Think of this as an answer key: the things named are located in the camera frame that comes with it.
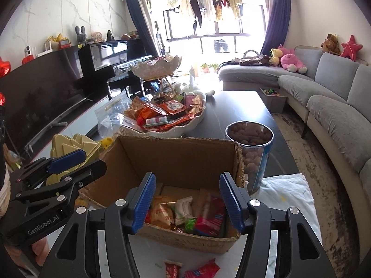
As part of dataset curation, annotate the pink plush pig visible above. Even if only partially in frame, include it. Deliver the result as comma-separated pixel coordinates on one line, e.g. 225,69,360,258
278,44,307,74

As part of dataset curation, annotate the orange snack packet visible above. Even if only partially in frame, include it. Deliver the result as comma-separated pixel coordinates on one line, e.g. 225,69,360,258
150,196,176,230

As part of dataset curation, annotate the white two-tier snack tray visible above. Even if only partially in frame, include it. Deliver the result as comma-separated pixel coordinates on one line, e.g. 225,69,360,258
123,56,206,137

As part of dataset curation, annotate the white security camera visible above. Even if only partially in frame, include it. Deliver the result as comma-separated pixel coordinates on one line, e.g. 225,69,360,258
21,46,35,65

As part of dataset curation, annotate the red hawthorn snack packet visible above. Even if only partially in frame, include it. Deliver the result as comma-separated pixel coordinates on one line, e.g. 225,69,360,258
194,196,226,237

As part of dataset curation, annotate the yellow lidded snack container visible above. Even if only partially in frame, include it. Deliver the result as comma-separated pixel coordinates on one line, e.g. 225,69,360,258
46,134,101,186

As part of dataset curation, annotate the brown plush dog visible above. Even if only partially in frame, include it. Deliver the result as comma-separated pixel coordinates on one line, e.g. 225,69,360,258
321,33,341,56

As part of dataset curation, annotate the grey sectional sofa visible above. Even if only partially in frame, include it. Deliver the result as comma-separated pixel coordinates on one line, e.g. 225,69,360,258
217,45,371,209

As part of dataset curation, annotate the hanging laundry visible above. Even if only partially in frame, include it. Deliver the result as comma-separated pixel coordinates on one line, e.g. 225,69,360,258
167,0,244,28

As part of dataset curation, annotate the dark red candy packet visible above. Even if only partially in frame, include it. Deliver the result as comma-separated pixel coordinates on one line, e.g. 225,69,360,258
164,260,182,278

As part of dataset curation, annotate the blue curtain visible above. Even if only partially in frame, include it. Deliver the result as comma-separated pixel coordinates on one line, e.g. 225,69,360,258
125,0,160,57
260,0,291,55

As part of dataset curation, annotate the red star pillow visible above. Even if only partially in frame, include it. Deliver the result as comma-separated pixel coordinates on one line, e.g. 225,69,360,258
340,35,363,62

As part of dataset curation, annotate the red heart balloon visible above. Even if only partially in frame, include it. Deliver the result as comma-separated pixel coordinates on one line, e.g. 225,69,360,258
0,57,11,78

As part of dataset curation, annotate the black television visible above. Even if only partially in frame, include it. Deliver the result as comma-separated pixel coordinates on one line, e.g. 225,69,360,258
1,47,86,152

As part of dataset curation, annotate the left blue curtain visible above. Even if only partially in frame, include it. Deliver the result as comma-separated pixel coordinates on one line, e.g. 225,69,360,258
125,0,160,57

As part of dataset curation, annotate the red glossy snack packet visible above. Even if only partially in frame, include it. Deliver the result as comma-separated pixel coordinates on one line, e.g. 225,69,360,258
184,259,220,278

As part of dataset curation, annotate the left hand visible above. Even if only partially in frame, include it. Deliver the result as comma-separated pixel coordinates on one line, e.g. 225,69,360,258
4,237,50,269

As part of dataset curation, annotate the grey bunny figure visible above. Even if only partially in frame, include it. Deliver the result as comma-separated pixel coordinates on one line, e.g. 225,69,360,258
75,26,87,47

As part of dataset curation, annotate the black upright piano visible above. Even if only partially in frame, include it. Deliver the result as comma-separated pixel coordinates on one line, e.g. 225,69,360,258
78,39,152,98

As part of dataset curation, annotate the clear plastic bag of snacks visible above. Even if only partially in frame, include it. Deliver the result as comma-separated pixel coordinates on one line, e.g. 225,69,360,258
95,92,134,139

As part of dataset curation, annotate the yellow plush toy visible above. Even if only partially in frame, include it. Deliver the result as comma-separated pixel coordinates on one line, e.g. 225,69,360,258
269,48,283,66

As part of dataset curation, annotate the brown cardboard box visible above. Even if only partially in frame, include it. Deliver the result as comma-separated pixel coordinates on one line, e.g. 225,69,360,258
78,134,246,256

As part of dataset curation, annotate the grey bag on sofa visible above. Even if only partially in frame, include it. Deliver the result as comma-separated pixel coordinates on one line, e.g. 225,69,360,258
231,50,271,66

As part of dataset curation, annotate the right blue curtain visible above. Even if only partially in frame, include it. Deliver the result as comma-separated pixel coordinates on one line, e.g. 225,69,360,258
260,0,291,55

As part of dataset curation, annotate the grey toy storage box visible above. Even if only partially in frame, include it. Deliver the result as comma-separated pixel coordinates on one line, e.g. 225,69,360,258
259,88,287,114

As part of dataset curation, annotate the pink doll figure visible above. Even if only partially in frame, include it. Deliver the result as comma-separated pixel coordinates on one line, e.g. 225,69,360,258
91,32,103,43

